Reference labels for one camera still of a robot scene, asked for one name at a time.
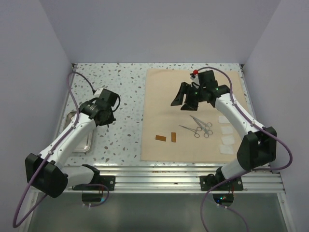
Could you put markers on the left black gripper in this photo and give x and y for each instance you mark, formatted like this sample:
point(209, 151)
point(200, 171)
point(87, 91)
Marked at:
point(106, 120)

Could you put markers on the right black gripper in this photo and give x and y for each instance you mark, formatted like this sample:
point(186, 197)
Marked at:
point(193, 94)

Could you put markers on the steel surgical scissors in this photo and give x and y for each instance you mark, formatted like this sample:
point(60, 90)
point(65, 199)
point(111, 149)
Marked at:
point(201, 123)

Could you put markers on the white gauze pad top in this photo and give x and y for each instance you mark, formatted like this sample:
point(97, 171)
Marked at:
point(223, 120)

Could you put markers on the white gauze pad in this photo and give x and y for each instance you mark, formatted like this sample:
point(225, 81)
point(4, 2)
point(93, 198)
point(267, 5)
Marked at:
point(226, 149)
point(225, 130)
point(223, 120)
point(228, 140)

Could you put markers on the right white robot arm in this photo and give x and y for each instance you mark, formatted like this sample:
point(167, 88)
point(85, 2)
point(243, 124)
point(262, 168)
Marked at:
point(258, 144)

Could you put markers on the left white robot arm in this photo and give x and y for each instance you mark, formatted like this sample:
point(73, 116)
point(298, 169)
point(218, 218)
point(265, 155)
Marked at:
point(47, 172)

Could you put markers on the beige cloth mat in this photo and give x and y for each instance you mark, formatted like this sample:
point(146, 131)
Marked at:
point(160, 118)

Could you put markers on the steel instrument tray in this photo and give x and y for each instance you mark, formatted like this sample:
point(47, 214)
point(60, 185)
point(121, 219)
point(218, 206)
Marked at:
point(82, 141)

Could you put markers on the brown bandage vertical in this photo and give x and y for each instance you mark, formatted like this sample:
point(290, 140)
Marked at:
point(173, 137)

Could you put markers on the brown bandage horizontal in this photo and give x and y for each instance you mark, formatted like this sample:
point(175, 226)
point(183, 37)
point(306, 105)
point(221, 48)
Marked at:
point(160, 138)

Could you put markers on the white gauze pad bottom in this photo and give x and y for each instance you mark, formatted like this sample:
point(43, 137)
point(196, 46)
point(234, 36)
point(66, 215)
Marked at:
point(226, 149)

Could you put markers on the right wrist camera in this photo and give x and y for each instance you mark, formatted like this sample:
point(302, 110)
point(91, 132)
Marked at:
point(194, 75)

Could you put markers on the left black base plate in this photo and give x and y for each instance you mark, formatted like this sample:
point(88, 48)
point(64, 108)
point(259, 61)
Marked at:
point(108, 181)

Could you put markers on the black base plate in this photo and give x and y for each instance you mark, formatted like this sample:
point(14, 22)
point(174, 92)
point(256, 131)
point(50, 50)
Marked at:
point(209, 181)
point(108, 181)

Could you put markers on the aluminium rail frame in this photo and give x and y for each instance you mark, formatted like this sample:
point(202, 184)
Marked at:
point(182, 179)

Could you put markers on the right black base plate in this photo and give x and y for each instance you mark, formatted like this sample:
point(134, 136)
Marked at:
point(209, 181)

